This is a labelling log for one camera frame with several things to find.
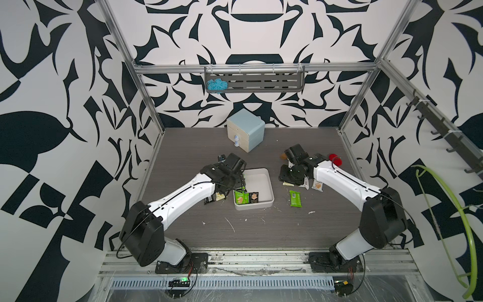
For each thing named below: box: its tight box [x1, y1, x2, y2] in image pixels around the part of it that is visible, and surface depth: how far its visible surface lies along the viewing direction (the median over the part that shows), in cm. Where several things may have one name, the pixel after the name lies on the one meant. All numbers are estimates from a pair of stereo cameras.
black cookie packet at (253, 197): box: [249, 191, 260, 204], surface depth 93 cm
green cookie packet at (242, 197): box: [233, 190, 250, 205], surface depth 91 cm
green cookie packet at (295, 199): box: [289, 190, 303, 208], surface depth 92 cm
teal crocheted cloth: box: [206, 78, 229, 95], surface depth 93 cm
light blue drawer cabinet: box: [226, 108, 266, 153], surface depth 104 cm
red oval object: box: [328, 153, 343, 167], surface depth 107 cm
